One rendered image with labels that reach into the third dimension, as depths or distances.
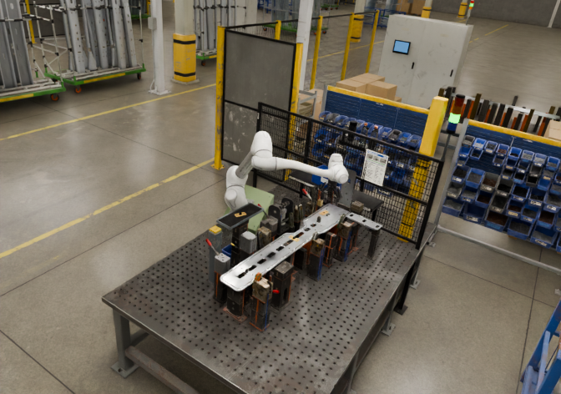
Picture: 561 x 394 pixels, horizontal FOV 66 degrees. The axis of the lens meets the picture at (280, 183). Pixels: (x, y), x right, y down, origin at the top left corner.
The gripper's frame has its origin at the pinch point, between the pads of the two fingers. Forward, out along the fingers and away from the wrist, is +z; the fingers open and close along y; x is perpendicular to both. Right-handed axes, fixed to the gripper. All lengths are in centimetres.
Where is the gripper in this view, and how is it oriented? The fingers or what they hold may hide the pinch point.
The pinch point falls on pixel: (329, 201)
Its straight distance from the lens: 355.8
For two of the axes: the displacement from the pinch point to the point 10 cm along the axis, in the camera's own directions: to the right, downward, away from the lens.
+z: -0.8, 8.8, 4.6
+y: 7.9, 3.4, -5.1
